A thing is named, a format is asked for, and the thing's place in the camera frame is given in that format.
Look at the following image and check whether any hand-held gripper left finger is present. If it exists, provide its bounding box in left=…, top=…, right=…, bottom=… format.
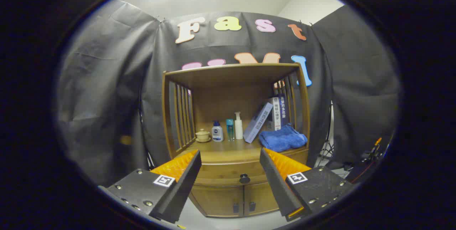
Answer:
left=98, top=149, right=202, bottom=224

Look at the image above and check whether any blue folded towel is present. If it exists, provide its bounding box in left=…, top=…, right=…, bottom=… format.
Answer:
left=259, top=124, right=307, bottom=152

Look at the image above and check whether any white spine book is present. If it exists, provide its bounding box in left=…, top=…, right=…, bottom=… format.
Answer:
left=272, top=97, right=282, bottom=131

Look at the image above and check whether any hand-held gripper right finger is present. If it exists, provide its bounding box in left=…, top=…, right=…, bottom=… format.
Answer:
left=260, top=148, right=353, bottom=222

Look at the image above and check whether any black light stand tripod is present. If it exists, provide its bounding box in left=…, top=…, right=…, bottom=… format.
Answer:
left=316, top=102, right=335, bottom=168

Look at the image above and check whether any white pump bottle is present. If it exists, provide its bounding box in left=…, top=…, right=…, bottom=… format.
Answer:
left=234, top=112, right=244, bottom=140

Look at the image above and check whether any lavender book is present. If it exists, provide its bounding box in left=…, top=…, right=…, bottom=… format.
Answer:
left=243, top=102, right=274, bottom=144

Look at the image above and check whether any white lotion bottle blue cap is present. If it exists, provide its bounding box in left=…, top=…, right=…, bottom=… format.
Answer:
left=212, top=120, right=224, bottom=142

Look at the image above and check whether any blue spine book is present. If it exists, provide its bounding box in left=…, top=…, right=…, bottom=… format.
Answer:
left=280, top=95, right=289, bottom=127

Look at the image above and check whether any wooden countertop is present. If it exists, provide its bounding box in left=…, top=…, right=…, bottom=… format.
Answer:
left=175, top=137, right=309, bottom=163

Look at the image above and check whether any wooden cabinet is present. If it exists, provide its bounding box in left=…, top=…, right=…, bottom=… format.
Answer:
left=162, top=63, right=311, bottom=218

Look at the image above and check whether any orange and black clamp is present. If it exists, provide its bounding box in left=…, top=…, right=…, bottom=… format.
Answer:
left=369, top=137, right=383, bottom=156

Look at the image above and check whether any cream lidded teacup with saucer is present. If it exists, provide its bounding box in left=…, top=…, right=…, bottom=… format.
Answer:
left=195, top=129, right=212, bottom=143

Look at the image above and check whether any wooden cabinet door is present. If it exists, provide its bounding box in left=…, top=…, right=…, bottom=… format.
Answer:
left=189, top=184, right=245, bottom=218
left=244, top=182, right=283, bottom=217

